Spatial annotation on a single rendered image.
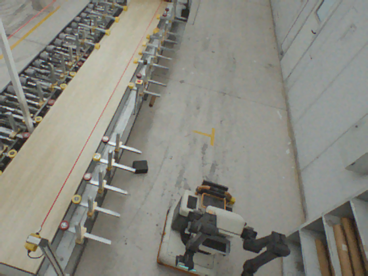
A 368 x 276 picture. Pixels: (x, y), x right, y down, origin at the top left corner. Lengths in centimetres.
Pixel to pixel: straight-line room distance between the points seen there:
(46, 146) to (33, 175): 35
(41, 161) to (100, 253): 126
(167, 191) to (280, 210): 158
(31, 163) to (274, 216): 315
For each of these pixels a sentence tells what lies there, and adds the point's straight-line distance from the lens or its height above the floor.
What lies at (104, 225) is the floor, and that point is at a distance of 327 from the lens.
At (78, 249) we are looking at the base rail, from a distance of 247.
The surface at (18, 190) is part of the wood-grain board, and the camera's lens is 256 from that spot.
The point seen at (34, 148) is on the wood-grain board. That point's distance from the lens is 279.
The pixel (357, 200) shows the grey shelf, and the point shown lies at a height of 126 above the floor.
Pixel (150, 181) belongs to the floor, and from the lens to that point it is 359.
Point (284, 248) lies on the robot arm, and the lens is 183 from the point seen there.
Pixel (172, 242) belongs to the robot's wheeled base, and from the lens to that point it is 301.
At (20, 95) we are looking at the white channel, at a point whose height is 136.
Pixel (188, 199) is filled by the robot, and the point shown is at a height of 81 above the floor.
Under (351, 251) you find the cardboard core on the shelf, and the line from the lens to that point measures 309.
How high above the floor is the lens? 307
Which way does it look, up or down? 51 degrees down
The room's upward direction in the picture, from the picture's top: 11 degrees clockwise
